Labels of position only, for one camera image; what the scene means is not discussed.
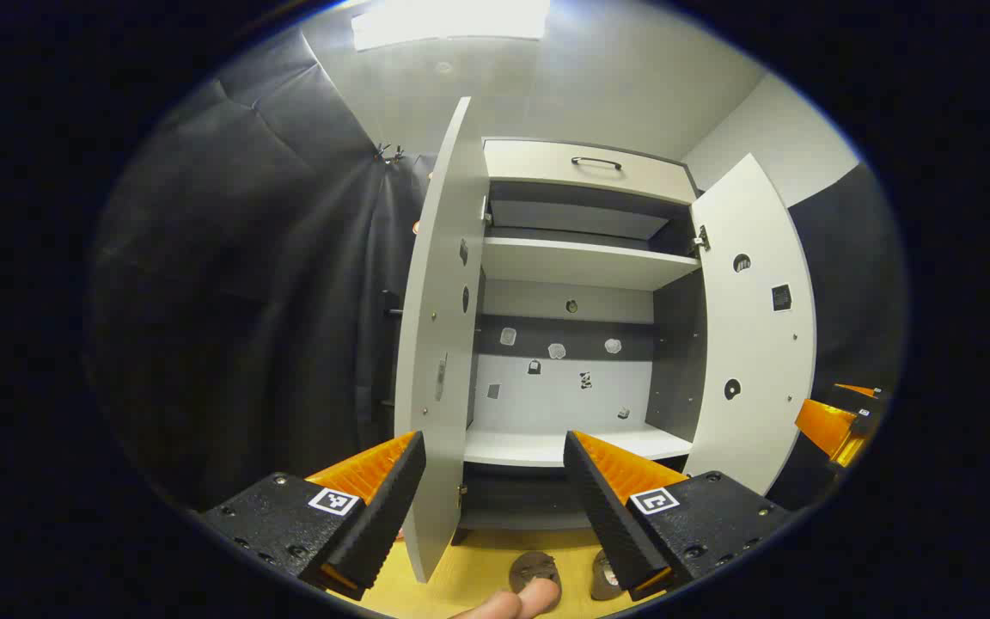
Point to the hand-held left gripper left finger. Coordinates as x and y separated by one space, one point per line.
388 507

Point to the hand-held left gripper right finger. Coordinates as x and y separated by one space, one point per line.
607 507

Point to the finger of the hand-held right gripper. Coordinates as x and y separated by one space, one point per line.
864 402
826 428

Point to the white shoe cabinet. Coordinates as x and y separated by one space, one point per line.
581 262

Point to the white shoe cabinet door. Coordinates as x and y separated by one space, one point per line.
439 284
753 344

